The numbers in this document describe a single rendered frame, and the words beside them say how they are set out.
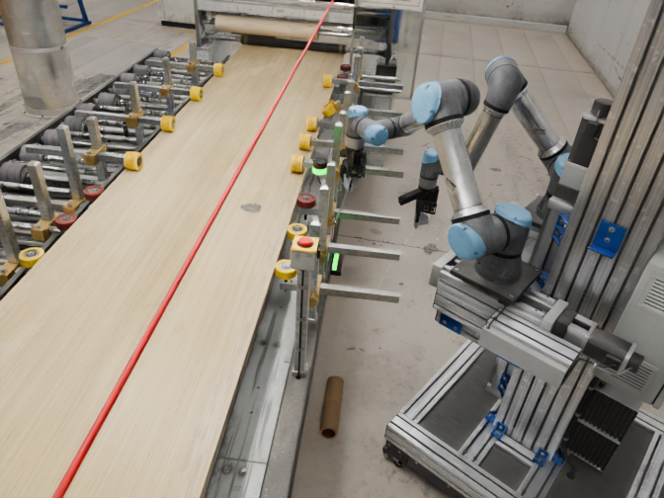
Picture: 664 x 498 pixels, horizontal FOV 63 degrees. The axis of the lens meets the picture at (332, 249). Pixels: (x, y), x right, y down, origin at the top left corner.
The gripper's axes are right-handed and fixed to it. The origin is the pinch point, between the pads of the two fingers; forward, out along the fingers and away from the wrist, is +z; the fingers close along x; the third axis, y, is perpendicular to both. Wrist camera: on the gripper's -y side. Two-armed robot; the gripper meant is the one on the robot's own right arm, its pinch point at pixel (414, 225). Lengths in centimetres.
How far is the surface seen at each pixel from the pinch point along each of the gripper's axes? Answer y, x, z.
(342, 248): -29.5, -26.5, -1.9
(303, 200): -48.8, -2.4, -8.1
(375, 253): -16.1, -26.5, -1.4
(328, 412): -28, -46, 75
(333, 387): -27, -31, 75
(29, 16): -325, 259, -6
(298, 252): -39, -83, -39
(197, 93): -127, 98, -13
